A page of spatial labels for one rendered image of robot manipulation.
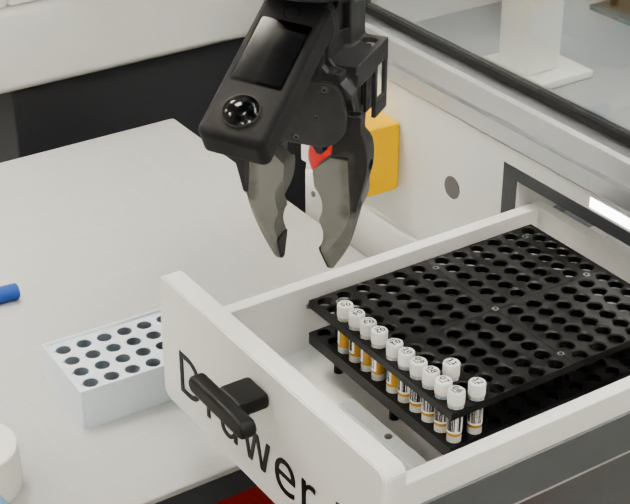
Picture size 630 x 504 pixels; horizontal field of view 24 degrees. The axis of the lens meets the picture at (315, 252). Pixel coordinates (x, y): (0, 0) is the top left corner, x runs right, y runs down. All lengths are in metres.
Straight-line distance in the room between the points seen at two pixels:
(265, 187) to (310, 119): 0.07
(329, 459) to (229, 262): 0.53
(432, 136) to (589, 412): 0.40
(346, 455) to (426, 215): 0.50
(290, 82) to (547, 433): 0.30
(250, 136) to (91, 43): 0.89
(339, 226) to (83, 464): 0.32
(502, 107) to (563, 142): 0.08
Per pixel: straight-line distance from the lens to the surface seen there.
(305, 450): 0.97
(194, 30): 1.83
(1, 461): 1.14
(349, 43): 0.99
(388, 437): 1.05
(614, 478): 1.29
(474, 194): 1.31
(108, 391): 1.21
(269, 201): 1.01
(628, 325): 1.11
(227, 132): 0.89
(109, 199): 1.57
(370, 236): 1.48
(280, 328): 1.14
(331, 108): 0.95
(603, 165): 1.17
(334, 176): 0.98
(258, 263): 1.44
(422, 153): 1.36
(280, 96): 0.90
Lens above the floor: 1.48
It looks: 30 degrees down
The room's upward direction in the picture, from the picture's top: straight up
